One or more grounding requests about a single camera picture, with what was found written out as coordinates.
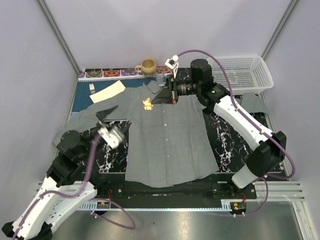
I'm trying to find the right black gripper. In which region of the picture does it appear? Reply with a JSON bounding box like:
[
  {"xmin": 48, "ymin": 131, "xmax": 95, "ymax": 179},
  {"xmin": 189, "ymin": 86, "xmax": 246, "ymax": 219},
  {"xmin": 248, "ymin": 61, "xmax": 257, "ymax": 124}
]
[{"xmin": 151, "ymin": 74, "xmax": 201, "ymax": 105}]

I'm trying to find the grey button shirt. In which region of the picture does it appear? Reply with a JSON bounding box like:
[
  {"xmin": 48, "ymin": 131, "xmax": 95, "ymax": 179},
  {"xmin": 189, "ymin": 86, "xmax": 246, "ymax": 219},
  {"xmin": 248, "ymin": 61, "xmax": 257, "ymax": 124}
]
[{"xmin": 52, "ymin": 79, "xmax": 270, "ymax": 189}]

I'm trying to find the orange brooch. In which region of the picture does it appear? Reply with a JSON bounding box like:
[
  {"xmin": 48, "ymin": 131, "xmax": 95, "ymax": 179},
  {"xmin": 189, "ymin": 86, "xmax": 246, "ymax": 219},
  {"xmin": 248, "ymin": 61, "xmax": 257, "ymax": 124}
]
[{"xmin": 142, "ymin": 97, "xmax": 154, "ymax": 111}]

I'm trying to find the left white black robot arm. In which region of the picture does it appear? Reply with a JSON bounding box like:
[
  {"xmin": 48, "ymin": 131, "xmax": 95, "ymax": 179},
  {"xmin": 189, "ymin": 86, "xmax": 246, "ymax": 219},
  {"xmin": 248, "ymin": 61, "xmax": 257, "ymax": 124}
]
[{"xmin": 1, "ymin": 106, "xmax": 130, "ymax": 240}]

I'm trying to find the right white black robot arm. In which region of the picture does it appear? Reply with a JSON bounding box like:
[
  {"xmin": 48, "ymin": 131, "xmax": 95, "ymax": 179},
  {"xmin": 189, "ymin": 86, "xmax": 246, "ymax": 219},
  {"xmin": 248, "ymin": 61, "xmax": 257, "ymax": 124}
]
[{"xmin": 151, "ymin": 55, "xmax": 287, "ymax": 199}]

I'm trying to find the small clear glass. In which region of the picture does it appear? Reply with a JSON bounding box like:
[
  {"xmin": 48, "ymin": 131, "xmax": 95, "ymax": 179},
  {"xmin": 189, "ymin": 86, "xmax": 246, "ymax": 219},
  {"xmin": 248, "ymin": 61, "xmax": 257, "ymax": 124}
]
[{"xmin": 154, "ymin": 67, "xmax": 165, "ymax": 82}]

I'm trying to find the beige square plate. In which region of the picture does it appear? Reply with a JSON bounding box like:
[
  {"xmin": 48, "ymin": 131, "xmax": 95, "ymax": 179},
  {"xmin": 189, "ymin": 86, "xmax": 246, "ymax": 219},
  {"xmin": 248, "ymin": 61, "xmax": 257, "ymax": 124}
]
[{"xmin": 89, "ymin": 80, "xmax": 126, "ymax": 104}]

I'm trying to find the tan ceramic mug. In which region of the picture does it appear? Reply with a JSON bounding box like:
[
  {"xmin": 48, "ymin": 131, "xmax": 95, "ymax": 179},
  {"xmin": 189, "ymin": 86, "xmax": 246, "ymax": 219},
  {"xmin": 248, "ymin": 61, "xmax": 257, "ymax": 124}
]
[{"xmin": 134, "ymin": 59, "xmax": 157, "ymax": 78}]

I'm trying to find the silver fork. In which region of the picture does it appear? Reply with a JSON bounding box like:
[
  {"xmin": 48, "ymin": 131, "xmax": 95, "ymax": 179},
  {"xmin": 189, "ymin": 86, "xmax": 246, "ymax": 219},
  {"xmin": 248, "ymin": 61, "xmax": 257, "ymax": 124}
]
[{"xmin": 89, "ymin": 83, "xmax": 96, "ymax": 95}]

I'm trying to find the blue patterned placemat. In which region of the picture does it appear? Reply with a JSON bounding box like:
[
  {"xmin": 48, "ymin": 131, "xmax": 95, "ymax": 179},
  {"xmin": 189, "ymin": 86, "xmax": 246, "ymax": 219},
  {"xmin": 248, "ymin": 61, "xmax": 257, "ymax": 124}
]
[{"xmin": 71, "ymin": 68, "xmax": 156, "ymax": 113}]

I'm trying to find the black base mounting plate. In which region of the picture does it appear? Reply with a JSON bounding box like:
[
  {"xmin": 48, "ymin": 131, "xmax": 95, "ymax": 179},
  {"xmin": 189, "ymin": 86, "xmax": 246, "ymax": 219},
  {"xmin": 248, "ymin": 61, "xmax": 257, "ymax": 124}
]
[{"xmin": 97, "ymin": 173, "xmax": 257, "ymax": 210}]

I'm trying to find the black marble pattern mat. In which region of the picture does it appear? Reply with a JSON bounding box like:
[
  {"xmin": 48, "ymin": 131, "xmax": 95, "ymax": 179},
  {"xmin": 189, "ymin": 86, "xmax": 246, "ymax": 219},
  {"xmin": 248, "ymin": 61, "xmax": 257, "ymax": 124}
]
[{"xmin": 72, "ymin": 66, "xmax": 288, "ymax": 182}]

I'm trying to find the white plastic mesh basket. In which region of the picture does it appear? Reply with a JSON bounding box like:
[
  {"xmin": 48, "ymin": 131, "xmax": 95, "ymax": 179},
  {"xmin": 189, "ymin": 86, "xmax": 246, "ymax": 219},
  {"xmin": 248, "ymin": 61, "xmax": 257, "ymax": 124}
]
[{"xmin": 216, "ymin": 55, "xmax": 274, "ymax": 95}]

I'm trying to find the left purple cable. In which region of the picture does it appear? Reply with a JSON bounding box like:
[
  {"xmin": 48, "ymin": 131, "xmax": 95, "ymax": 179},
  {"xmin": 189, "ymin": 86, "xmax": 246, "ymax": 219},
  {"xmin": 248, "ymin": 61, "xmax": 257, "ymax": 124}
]
[{"xmin": 9, "ymin": 134, "xmax": 137, "ymax": 240}]

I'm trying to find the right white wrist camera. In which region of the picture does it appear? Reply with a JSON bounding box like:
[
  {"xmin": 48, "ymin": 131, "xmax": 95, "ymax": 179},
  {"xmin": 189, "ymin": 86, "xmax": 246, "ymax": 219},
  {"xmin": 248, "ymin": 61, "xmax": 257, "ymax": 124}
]
[{"xmin": 164, "ymin": 55, "xmax": 179, "ymax": 78}]

